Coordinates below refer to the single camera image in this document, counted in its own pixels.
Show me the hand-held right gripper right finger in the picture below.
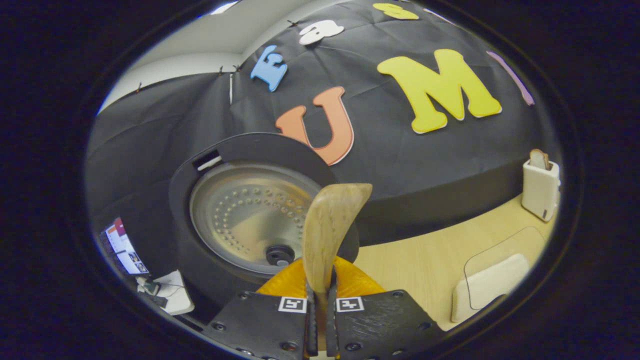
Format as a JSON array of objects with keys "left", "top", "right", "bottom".
[{"left": 325, "top": 256, "right": 446, "bottom": 360}]

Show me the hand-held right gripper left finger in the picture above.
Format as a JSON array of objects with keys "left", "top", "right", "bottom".
[{"left": 202, "top": 257, "right": 319, "bottom": 360}]

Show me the wooden spoon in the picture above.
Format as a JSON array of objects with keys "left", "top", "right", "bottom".
[{"left": 301, "top": 183, "right": 374, "bottom": 351}]

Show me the black and silver rice cooker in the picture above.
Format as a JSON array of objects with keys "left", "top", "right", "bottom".
[{"left": 169, "top": 132, "right": 361, "bottom": 326}]

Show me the white side table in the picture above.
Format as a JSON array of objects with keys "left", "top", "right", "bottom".
[{"left": 136, "top": 270, "right": 196, "bottom": 316}]

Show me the clear plastic container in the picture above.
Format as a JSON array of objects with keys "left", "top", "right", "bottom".
[{"left": 451, "top": 226, "right": 548, "bottom": 323}]

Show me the computer monitor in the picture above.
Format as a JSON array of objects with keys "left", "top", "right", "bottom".
[{"left": 99, "top": 216, "right": 150, "bottom": 277}]

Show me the white toaster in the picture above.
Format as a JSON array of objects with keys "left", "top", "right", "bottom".
[{"left": 521, "top": 157, "right": 562, "bottom": 222}]

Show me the bread slice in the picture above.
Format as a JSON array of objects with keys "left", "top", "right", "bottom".
[{"left": 529, "top": 148, "right": 551, "bottom": 171}]

